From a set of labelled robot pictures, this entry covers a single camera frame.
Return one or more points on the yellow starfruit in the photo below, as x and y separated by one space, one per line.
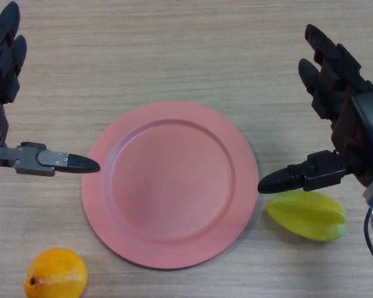
307 217

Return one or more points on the orange pear-shaped fruit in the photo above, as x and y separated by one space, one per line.
56 273

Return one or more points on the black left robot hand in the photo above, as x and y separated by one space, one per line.
28 159

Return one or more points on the pink round plate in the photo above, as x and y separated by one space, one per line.
171 186

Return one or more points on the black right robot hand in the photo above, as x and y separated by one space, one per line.
357 118

